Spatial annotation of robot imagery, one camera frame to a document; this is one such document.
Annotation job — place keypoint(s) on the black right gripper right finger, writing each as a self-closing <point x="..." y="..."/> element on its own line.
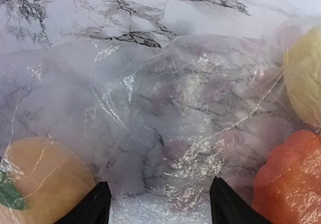
<point x="227" y="207"/>

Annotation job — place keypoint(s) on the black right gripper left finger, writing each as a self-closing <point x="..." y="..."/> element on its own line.
<point x="94" y="208"/>

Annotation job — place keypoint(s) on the clear zip top bag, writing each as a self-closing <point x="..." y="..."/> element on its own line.
<point x="157" y="124"/>

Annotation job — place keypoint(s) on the peach coloured fake fruit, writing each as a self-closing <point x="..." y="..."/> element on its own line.
<point x="50" y="178"/>

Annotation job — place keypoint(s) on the orange fake fruit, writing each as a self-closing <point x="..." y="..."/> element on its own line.
<point x="287" y="187"/>

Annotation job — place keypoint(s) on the yellow fake lemon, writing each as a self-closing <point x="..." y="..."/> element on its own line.
<point x="301" y="66"/>

